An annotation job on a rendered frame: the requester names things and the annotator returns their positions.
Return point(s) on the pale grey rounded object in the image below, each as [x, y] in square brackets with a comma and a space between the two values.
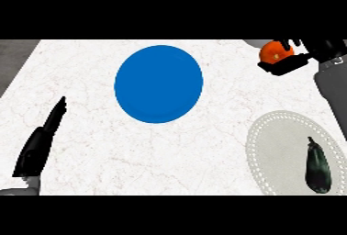
[256, 42]

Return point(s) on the grey oval placemat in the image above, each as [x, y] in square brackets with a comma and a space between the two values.
[280, 147]

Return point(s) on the blue round plate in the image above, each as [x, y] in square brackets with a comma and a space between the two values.
[158, 84]

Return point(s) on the orange round fruit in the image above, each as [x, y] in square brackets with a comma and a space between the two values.
[272, 55]

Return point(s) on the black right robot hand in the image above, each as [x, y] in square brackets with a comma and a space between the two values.
[325, 49]

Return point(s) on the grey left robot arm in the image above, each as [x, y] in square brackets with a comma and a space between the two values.
[24, 186]

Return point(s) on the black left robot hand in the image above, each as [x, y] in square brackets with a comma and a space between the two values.
[39, 147]

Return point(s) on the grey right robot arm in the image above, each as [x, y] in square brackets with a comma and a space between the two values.
[334, 88]

